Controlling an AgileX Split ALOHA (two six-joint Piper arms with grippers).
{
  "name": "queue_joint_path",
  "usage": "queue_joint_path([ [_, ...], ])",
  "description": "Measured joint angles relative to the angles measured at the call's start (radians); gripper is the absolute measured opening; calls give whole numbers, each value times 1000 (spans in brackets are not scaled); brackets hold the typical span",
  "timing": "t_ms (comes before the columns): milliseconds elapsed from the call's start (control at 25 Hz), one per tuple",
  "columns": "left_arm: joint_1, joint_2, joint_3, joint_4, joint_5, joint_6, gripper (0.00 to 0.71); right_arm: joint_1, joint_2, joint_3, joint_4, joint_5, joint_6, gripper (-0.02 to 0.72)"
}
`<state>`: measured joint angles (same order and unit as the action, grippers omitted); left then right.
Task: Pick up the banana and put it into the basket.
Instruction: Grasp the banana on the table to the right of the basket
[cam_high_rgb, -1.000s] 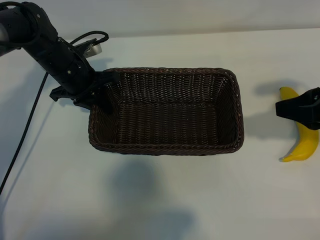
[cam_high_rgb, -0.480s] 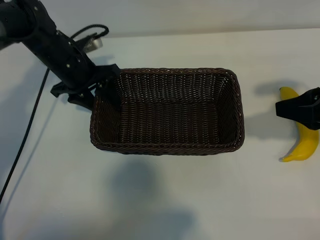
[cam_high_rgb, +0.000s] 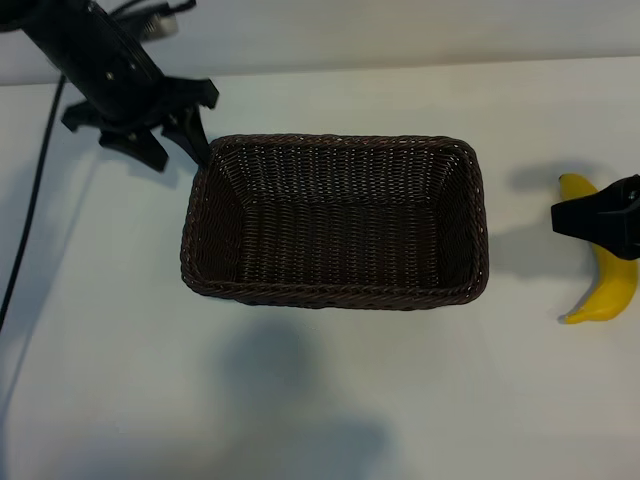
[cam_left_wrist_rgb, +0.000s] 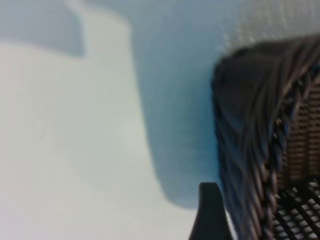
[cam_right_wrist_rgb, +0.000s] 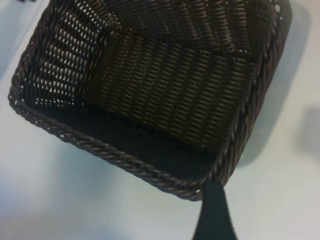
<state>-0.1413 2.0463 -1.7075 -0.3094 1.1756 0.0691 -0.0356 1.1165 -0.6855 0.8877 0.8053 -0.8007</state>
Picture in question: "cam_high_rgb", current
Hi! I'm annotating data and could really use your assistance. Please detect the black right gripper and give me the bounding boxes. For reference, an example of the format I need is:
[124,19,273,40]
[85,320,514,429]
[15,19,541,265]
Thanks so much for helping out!
[550,173,640,262]

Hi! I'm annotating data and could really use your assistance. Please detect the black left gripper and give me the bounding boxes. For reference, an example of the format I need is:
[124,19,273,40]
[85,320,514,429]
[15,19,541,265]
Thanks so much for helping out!
[61,77,220,174]

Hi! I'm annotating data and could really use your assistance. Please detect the dark brown woven basket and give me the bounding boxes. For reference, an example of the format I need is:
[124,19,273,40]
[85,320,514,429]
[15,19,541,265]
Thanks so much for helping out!
[178,132,490,312]

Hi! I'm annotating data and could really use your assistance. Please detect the yellow banana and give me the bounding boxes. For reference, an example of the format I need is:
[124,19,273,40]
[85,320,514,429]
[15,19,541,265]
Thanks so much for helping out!
[557,172,640,326]

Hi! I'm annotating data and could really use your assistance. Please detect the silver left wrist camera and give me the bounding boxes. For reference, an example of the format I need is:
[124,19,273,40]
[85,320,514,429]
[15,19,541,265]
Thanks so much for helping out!
[142,12,180,41]

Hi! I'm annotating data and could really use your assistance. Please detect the black left camera cable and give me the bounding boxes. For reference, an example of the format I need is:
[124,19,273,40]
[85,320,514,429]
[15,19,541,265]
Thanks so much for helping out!
[0,73,67,334]

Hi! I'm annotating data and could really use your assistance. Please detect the thin black wire bundle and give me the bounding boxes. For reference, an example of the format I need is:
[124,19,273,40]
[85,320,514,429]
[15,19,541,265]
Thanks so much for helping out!
[107,0,197,16]

